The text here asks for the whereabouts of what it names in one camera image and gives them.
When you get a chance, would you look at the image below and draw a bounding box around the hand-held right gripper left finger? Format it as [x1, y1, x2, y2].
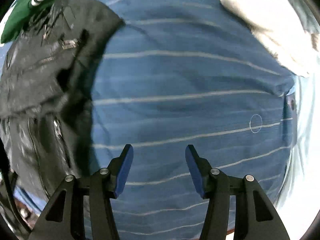
[28, 144, 134, 240]

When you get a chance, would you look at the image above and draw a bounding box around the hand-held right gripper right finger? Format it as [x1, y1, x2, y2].
[185, 144, 291, 240]

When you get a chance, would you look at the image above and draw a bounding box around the blue striped shirt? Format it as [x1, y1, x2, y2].
[82, 0, 299, 240]

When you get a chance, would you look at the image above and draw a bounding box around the light blue bed sheet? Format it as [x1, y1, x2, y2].
[271, 0, 320, 215]

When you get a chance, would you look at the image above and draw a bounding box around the black zippered jacket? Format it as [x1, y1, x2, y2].
[0, 0, 125, 205]

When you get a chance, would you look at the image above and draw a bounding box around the white cloth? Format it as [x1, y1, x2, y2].
[217, 0, 320, 78]

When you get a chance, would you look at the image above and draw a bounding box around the green garment with striped cuffs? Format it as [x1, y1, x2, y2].
[0, 0, 83, 44]

